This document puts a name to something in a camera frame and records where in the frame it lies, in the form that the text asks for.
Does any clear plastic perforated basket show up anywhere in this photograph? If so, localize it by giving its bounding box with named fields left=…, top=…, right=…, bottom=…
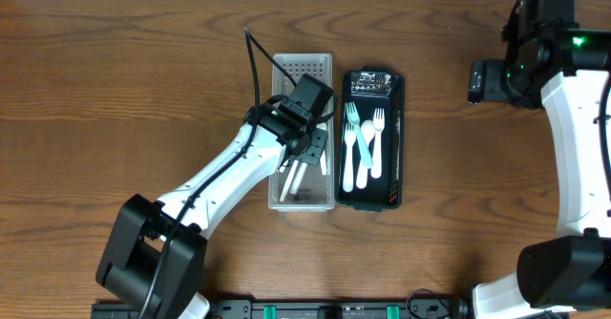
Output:
left=268, top=53, right=335, bottom=212

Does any white plastic fork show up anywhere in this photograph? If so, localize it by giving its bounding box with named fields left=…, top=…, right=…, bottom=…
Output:
left=371, top=108, right=386, bottom=179
left=345, top=102, right=373, bottom=169
left=342, top=122, right=356, bottom=193

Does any thick white plastic spoon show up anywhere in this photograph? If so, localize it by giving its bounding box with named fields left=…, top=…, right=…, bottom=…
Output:
left=355, top=119, right=377, bottom=191

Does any dark green plastic basket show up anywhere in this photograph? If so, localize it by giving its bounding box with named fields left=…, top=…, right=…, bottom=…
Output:
left=335, top=67, right=405, bottom=211

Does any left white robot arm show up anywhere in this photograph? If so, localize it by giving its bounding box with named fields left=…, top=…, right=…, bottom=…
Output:
left=95, top=96, right=327, bottom=318

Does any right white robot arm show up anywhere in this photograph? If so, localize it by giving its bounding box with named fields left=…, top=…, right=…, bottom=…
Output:
left=468, top=26, right=610, bottom=318

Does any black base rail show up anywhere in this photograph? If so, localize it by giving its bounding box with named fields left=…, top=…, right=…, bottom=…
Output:
left=90, top=287, right=478, bottom=319

